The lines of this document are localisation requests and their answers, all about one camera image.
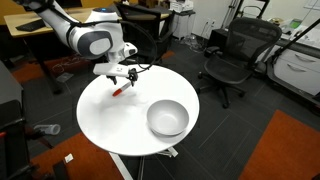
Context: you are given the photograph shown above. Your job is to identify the white drawer cabinet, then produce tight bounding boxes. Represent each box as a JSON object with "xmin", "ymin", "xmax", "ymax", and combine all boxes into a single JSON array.
[{"xmin": 267, "ymin": 45, "xmax": 320, "ymax": 106}]

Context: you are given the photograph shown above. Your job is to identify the white bowl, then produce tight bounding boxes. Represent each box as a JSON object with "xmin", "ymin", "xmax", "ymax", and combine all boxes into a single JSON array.
[{"xmin": 147, "ymin": 100, "xmax": 189, "ymax": 136}]

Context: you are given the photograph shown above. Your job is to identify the black cabinet at left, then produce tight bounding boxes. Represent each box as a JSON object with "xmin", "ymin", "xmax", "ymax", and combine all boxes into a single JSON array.
[{"xmin": 0, "ymin": 62, "xmax": 32, "ymax": 180}]

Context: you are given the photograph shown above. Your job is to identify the small white tag on floor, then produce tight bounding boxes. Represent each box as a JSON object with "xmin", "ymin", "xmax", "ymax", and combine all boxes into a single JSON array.
[{"xmin": 64, "ymin": 153, "xmax": 74, "ymax": 163}]

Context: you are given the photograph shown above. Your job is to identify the red and white marker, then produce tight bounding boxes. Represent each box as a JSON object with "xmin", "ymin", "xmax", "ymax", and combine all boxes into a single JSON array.
[{"xmin": 112, "ymin": 82, "xmax": 131, "ymax": 97}]

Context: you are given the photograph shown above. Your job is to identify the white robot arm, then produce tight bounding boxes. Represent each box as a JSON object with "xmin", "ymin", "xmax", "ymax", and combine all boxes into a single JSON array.
[{"xmin": 13, "ymin": 0, "xmax": 138, "ymax": 85}]

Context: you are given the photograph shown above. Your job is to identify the black mesh office chair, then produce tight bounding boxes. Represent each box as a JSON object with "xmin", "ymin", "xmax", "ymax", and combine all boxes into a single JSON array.
[{"xmin": 198, "ymin": 17, "xmax": 282, "ymax": 108}]

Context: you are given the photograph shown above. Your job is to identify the wooden desk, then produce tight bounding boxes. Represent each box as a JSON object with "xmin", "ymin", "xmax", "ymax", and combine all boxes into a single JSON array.
[{"xmin": 5, "ymin": 11, "xmax": 80, "ymax": 94}]

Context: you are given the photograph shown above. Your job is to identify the black office chair at desk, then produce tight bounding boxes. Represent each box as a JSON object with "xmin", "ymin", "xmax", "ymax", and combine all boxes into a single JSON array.
[{"xmin": 114, "ymin": 2, "xmax": 173, "ymax": 64}]

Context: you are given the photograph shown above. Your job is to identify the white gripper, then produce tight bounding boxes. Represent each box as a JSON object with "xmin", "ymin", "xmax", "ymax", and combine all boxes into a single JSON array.
[{"xmin": 93, "ymin": 63, "xmax": 138, "ymax": 85}]

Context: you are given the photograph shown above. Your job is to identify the round white table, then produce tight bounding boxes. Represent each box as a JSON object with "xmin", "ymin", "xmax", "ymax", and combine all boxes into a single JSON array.
[{"xmin": 76, "ymin": 65, "xmax": 200, "ymax": 160}]

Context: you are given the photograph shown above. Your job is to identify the black keyboard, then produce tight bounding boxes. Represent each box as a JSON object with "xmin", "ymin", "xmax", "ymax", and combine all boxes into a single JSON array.
[{"xmin": 16, "ymin": 19, "xmax": 45, "ymax": 32}]

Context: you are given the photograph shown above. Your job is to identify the white printer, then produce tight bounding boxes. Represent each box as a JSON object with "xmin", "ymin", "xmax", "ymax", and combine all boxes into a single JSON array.
[{"xmin": 169, "ymin": 0, "xmax": 193, "ymax": 13}]

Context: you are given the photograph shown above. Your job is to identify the clear plastic cup on floor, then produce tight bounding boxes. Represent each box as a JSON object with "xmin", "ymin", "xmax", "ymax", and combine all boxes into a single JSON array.
[{"xmin": 34, "ymin": 124, "xmax": 61, "ymax": 135}]

